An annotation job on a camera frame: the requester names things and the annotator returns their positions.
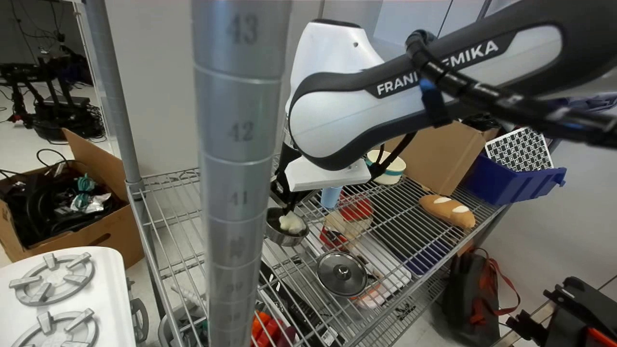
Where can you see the blue plastic bin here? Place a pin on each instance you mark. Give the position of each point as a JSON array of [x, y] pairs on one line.
[[513, 179]]

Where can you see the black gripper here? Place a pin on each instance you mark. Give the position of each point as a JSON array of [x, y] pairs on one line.
[[288, 174]]

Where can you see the white toy stove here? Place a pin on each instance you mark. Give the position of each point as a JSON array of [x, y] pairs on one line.
[[58, 299]]

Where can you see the white teal tape roll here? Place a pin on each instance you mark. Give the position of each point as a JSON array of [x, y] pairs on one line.
[[388, 168]]

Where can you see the large brown cardboard box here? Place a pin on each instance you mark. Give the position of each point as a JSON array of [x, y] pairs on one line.
[[444, 156]]

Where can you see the grey metal shelf pole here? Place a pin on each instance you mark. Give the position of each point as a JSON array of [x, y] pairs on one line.
[[241, 160], [112, 97]]

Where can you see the black red floor machine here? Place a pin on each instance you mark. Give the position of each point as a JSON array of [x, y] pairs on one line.
[[571, 314]]

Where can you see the black red backpack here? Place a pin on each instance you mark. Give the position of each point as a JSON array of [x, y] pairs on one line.
[[479, 299]]

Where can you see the black tripod equipment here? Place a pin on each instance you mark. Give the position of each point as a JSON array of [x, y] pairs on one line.
[[58, 97]]

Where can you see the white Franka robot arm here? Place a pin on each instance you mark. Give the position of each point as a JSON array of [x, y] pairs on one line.
[[359, 108]]

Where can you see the toy bread loaf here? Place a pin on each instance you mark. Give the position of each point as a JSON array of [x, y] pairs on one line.
[[448, 210]]

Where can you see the white doll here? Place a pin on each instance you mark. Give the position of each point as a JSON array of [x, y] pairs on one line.
[[291, 222]]

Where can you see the silver pot lid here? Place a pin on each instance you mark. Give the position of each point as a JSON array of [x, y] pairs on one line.
[[342, 274]]

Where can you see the light blue cup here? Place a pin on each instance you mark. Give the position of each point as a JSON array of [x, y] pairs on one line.
[[330, 197]]

